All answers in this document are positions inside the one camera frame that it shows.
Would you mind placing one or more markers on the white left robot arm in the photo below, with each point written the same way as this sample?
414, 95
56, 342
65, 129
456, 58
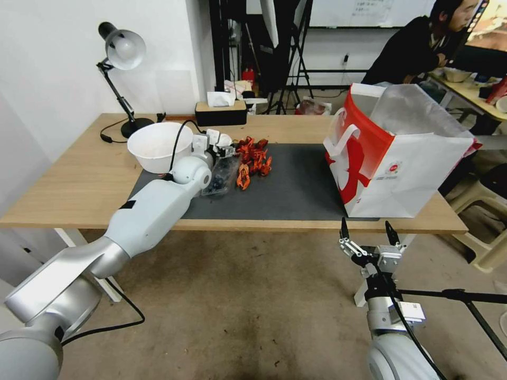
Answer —
150, 213

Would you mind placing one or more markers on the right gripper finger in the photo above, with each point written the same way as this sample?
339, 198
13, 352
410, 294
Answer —
350, 243
392, 235

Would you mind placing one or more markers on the red plastic bag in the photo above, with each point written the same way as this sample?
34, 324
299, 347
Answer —
313, 106

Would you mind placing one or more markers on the beige plastic stool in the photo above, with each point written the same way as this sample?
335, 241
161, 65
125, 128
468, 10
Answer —
483, 221

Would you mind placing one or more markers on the clear takeout box with crayfish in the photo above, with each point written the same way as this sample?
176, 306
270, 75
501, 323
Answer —
245, 166

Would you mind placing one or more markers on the computer monitor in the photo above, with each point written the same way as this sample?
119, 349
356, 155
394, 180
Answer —
485, 39

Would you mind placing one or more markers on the black tripod pole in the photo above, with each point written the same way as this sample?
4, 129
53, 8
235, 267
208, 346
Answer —
455, 297

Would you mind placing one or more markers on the small white bowl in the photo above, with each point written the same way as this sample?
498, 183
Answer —
455, 74

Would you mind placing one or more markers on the dark grey table mat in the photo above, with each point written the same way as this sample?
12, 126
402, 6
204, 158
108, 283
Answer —
293, 182

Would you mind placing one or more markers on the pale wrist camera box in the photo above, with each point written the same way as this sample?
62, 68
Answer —
389, 257
213, 136

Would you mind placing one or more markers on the black tissue box wooden lid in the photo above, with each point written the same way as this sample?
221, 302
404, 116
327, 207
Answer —
220, 115

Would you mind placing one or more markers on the black light stand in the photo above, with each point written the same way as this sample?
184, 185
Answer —
295, 59

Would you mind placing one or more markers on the white wall board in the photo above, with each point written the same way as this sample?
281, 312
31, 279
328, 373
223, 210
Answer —
356, 12

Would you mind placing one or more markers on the red white delivery bag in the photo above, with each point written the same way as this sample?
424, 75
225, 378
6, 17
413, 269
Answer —
396, 174

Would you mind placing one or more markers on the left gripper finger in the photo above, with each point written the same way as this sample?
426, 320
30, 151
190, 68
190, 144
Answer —
230, 151

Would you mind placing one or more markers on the wooden table white legs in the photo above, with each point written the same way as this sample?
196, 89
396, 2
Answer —
79, 178

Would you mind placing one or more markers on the pale background desk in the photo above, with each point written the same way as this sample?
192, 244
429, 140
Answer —
463, 91

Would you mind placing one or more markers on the person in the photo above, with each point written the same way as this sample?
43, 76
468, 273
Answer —
420, 43

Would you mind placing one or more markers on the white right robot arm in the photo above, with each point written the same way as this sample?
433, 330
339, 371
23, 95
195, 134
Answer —
390, 348

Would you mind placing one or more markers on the white round bowl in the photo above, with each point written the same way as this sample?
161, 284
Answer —
158, 148

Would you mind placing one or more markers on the black silver desk lamp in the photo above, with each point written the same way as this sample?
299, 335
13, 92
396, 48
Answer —
124, 49

